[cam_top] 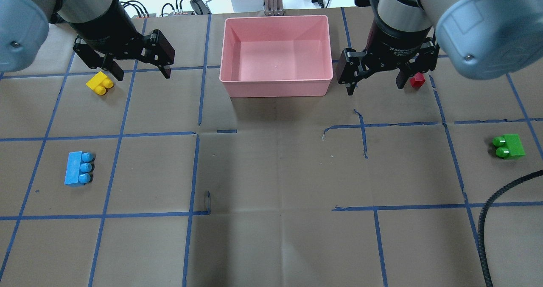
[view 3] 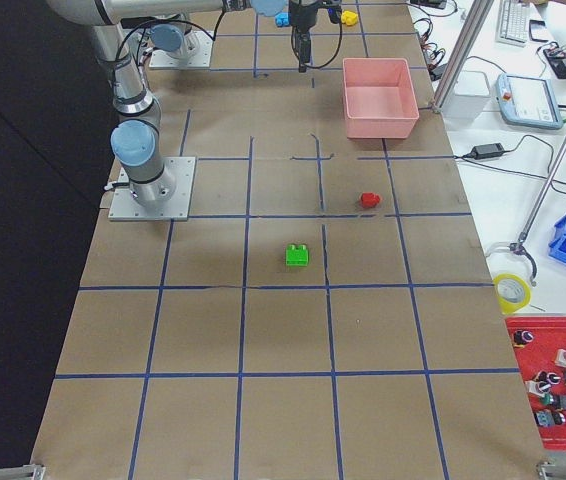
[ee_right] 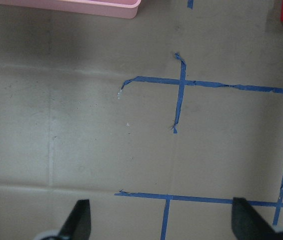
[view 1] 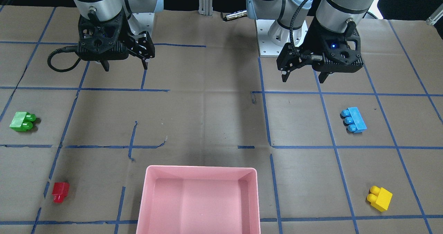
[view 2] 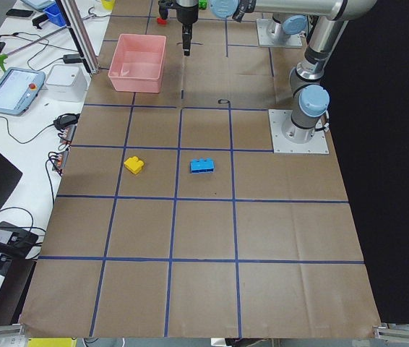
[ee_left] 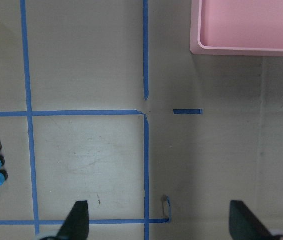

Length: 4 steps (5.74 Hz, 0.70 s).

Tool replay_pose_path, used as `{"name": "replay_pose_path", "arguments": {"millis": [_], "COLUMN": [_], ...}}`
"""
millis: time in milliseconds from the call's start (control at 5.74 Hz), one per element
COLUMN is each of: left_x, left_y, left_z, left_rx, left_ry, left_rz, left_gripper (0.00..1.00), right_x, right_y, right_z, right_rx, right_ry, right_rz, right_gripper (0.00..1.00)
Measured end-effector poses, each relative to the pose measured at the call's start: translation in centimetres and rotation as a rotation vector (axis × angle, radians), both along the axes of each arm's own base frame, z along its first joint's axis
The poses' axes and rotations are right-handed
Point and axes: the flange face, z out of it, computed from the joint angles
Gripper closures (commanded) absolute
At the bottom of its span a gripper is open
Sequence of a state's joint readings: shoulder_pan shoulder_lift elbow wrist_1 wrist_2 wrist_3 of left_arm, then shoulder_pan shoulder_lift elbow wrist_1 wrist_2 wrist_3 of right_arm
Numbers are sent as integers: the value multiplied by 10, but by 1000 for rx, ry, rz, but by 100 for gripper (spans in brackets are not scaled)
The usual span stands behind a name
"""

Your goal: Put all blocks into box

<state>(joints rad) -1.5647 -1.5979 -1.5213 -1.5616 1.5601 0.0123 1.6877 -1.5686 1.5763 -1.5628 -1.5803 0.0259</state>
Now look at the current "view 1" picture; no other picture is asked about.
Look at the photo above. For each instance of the red toy block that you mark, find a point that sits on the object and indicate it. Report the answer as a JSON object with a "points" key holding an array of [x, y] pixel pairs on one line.
{"points": [[60, 191]]}

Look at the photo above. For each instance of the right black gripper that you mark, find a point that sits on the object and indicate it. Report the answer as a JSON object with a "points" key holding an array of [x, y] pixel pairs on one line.
{"points": [[140, 46]]}

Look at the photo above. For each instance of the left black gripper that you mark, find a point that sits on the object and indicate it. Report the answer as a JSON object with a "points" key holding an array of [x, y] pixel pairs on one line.
{"points": [[310, 42]]}

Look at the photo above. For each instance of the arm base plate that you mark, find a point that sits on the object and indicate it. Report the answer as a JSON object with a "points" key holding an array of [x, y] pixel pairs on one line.
{"points": [[140, 22], [271, 37]]}

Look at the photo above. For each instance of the pink plastic box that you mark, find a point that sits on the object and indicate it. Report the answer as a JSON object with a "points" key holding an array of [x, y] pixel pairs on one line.
{"points": [[199, 200]]}

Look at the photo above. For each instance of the blue toy block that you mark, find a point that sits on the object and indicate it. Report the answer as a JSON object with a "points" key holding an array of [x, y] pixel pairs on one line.
{"points": [[353, 120]]}

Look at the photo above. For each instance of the green toy block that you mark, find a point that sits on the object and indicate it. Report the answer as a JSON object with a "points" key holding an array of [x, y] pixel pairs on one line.
{"points": [[22, 121]]}

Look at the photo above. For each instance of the yellow toy block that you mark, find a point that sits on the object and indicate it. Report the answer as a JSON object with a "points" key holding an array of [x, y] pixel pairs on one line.
{"points": [[379, 198]]}

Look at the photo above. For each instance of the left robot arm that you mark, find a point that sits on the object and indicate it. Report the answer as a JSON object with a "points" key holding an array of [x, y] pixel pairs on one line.
{"points": [[290, 14]]}

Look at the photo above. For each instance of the silver cable connector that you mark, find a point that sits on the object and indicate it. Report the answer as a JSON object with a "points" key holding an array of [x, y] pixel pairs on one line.
{"points": [[233, 16]]}

